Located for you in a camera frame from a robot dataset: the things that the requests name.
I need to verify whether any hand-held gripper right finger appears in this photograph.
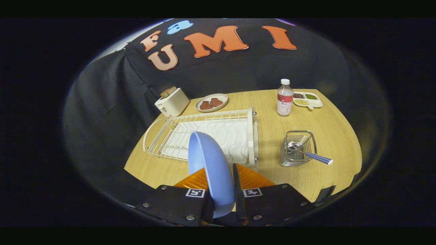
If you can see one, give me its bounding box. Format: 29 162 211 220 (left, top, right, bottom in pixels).
233 163 315 227

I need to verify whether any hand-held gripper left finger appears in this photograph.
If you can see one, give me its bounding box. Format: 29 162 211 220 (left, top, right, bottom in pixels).
135 167 215 227

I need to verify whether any blue plate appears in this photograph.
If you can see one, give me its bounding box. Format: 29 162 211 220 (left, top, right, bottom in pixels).
188 131 236 218

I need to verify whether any spoon with blue checkered handle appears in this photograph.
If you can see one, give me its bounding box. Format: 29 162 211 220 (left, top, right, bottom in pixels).
287 142 333 165

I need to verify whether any white oval plate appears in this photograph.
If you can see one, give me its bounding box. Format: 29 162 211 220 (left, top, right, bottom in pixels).
195 93 229 113

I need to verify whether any clear bottle with red label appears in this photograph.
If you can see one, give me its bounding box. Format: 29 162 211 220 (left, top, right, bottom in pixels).
277 79 294 117

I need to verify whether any white toaster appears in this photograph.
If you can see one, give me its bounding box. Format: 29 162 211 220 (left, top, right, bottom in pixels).
155 88 190 117

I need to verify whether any white divided tray with beans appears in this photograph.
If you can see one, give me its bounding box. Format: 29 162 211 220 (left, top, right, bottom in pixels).
292 92 323 110

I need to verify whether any black backdrop cloth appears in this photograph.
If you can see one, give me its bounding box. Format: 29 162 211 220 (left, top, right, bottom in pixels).
63 18 390 211

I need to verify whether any white wire dish rack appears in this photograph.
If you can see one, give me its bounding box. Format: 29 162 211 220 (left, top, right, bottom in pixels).
143 107 259 168

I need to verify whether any metal wire basket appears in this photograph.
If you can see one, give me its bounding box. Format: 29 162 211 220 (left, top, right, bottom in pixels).
280 130 317 167

